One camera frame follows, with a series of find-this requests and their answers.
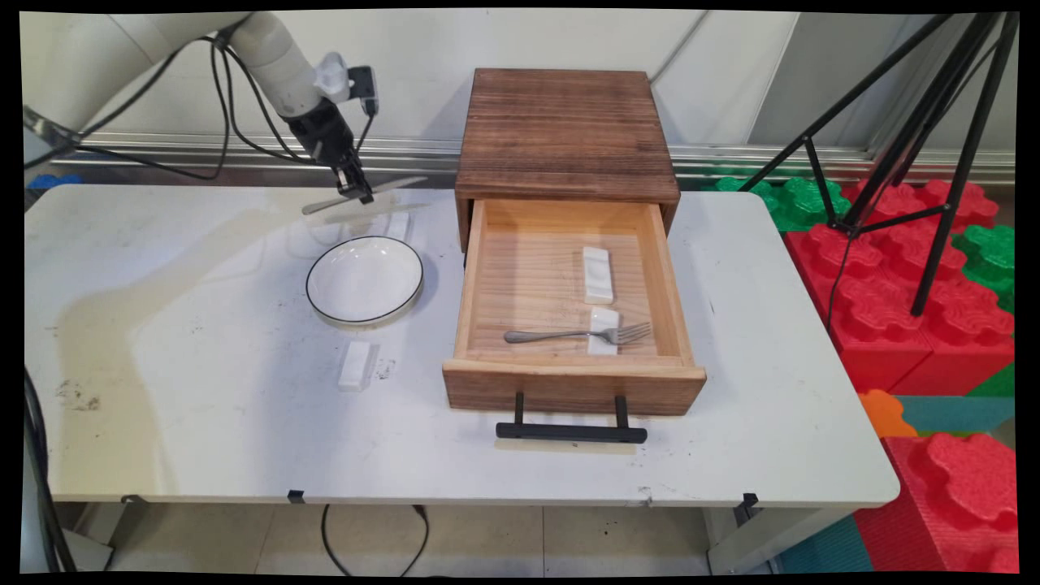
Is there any black cable under table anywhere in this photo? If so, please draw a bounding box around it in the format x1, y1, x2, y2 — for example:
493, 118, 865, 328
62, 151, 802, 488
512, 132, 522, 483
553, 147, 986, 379
321, 504, 430, 578

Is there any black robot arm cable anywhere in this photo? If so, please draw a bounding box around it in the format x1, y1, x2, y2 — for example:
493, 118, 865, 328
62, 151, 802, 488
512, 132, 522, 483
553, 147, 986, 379
23, 34, 379, 574

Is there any orange foam piece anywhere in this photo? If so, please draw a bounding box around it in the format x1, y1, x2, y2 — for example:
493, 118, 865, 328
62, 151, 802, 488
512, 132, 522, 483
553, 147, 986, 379
859, 390, 919, 440

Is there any dark wooden cabinet box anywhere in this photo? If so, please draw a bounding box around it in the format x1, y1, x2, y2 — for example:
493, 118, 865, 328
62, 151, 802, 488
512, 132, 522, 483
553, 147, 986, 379
455, 69, 682, 253

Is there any green foam block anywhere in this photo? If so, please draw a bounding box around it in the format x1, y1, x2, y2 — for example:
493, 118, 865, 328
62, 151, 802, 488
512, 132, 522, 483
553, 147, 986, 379
951, 225, 1016, 314
703, 177, 854, 233

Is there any aluminium wall rail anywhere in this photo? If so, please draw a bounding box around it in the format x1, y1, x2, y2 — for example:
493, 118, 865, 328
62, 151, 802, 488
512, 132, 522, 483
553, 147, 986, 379
24, 130, 1016, 189

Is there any light wooden drawer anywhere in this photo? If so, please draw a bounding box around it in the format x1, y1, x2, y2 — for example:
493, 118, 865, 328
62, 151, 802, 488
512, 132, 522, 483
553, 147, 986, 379
443, 199, 708, 417

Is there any silver table knife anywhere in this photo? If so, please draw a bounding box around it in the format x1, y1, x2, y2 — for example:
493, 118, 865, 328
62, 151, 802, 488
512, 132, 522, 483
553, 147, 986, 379
301, 176, 428, 216

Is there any teal foam mat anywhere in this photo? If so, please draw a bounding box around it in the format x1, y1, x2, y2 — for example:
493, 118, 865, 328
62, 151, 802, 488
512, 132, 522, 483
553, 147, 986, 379
898, 396, 1016, 436

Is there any black metal drawer handle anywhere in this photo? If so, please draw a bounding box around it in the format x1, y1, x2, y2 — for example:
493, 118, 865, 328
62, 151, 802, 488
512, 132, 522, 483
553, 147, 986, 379
496, 392, 649, 444

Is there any white plate with black rim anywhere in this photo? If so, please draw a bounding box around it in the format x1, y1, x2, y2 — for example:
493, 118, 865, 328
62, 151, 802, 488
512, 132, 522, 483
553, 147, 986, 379
305, 236, 425, 327

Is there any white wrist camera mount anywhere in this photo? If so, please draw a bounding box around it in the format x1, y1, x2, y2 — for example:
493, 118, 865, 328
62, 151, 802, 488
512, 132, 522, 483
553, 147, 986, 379
314, 52, 352, 105

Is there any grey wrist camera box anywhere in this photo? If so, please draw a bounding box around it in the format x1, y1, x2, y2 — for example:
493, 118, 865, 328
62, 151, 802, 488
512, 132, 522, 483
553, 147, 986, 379
348, 65, 379, 116

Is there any grey table leg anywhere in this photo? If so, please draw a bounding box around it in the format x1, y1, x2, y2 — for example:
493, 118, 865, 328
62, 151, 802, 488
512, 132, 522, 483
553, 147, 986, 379
707, 504, 854, 576
49, 496, 149, 574

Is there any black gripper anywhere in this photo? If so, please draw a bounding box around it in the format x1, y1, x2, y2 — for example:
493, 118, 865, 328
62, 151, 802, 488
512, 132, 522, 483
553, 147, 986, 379
284, 99, 373, 204

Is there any thin black tripod cable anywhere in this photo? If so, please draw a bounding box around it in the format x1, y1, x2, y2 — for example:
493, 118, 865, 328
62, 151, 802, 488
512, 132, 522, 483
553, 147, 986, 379
825, 232, 854, 334

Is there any silver fork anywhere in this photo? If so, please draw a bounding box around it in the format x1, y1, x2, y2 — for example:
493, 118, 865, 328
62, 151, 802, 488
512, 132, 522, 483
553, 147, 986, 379
504, 323, 652, 346

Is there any black camera tripod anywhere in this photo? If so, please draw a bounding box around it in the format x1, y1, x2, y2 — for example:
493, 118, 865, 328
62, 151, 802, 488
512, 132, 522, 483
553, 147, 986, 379
739, 12, 1021, 318

